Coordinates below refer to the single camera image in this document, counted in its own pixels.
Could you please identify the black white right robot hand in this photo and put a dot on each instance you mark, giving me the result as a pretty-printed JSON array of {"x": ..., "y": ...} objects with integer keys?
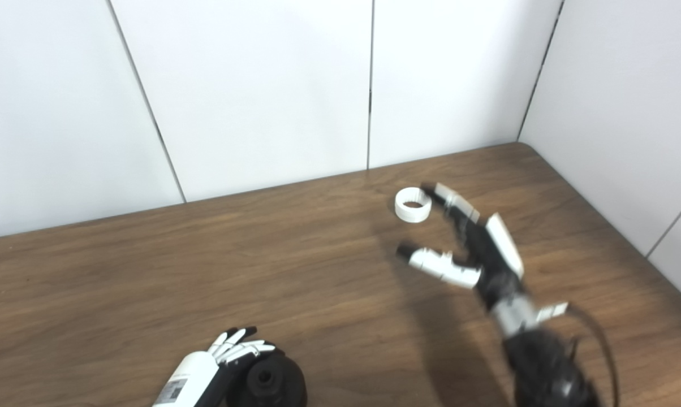
[{"x": 487, "y": 254}]

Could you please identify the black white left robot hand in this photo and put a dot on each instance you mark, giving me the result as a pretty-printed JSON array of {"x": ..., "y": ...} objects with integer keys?
[{"x": 196, "y": 376}]

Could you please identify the round black stepped part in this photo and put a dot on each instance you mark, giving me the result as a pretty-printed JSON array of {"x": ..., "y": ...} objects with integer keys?
[{"x": 284, "y": 384}]

